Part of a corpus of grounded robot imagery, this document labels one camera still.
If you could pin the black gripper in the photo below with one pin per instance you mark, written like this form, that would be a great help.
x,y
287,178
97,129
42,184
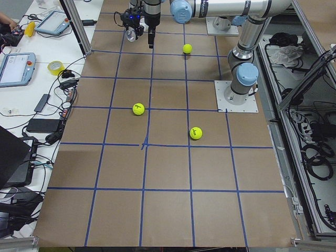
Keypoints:
x,y
151,23

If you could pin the clear Wilson tennis ball can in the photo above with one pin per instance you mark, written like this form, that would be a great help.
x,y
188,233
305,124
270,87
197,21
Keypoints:
x,y
131,35

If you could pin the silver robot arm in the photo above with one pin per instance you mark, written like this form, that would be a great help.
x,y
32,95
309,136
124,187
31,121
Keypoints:
x,y
245,19
134,3

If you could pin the yellow tennis ball far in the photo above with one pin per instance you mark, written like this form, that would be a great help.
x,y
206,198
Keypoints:
x,y
187,48

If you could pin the yellow Wilson tennis ball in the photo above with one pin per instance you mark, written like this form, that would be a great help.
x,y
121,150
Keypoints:
x,y
138,109

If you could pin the yellow tennis ball near base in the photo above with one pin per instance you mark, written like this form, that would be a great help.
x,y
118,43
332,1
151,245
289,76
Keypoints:
x,y
196,133

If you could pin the teach pendant far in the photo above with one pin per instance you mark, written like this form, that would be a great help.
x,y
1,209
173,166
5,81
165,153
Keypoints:
x,y
54,24

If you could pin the teach pendant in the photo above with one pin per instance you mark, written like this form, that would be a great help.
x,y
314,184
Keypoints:
x,y
54,24
17,69

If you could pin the yellow tape roll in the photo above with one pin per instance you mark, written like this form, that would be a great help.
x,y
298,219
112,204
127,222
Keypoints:
x,y
55,67

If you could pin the grey usb hub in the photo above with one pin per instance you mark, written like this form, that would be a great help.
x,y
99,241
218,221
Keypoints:
x,y
42,102

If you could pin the crumpled white cloth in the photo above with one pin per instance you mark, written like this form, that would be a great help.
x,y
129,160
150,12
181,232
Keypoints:
x,y
287,56

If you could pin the teach pendant near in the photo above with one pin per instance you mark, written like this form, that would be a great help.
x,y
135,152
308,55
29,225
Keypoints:
x,y
17,69

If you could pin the black power brick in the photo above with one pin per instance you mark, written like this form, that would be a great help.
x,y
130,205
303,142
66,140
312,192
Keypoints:
x,y
43,125

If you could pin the black laptop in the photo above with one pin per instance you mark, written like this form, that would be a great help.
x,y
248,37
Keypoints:
x,y
17,157

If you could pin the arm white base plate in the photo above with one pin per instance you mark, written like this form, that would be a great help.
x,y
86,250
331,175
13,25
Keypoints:
x,y
228,101
220,26

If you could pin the aluminium frame post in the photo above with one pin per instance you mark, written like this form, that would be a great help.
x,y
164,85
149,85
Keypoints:
x,y
72,14

